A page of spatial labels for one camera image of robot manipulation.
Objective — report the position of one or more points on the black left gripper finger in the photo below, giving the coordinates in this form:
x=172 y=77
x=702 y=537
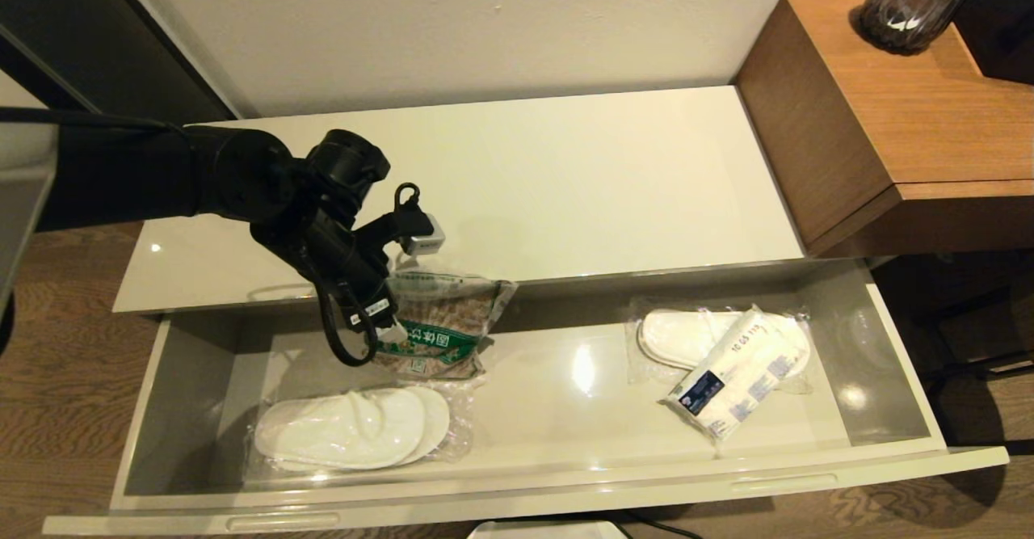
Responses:
x=393 y=332
x=371 y=337

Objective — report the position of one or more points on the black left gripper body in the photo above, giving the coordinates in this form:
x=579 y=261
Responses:
x=347 y=264

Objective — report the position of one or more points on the clear bag green band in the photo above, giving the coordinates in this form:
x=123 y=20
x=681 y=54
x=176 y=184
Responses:
x=452 y=321

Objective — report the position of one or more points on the beige cabinet drawer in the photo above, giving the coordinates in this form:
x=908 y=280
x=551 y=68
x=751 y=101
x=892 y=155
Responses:
x=565 y=410

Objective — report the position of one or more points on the white tissue pack blue label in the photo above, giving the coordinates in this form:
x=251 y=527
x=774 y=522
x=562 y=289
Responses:
x=731 y=379

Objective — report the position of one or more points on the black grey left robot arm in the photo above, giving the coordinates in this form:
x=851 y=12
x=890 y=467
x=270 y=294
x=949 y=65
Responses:
x=161 y=171

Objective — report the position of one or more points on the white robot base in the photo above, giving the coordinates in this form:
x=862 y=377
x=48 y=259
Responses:
x=549 y=532

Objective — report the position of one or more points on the white slippers in clear bag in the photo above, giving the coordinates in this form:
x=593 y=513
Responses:
x=339 y=430
x=678 y=333

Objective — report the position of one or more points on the beige glossy cabinet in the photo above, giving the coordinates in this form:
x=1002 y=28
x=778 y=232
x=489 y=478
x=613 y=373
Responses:
x=565 y=183

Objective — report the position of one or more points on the dark wardrobe panel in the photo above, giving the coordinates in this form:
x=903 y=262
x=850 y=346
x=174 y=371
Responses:
x=81 y=30

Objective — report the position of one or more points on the brown wooden desk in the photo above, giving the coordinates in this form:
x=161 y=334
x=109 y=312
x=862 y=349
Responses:
x=888 y=119

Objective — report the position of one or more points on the dark ribbed glass vase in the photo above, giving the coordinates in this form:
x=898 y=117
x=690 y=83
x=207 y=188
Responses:
x=913 y=6

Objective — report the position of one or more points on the black box on desk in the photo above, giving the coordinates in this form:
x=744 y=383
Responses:
x=1002 y=30

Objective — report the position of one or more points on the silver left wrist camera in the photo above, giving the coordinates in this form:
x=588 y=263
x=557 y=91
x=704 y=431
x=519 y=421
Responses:
x=426 y=236

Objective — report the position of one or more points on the black metal chair frame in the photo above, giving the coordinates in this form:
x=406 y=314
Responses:
x=977 y=364

